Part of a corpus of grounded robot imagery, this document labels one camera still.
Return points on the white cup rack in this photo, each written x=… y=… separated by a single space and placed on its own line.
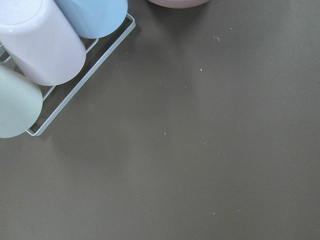
x=55 y=98

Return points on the pink bowl with ice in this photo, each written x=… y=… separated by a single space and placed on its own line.
x=179 y=4

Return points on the blue cup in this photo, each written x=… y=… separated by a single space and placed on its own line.
x=92 y=19

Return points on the white cup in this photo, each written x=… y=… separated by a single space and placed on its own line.
x=21 y=103

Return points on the pink cup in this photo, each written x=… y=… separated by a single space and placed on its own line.
x=41 y=41

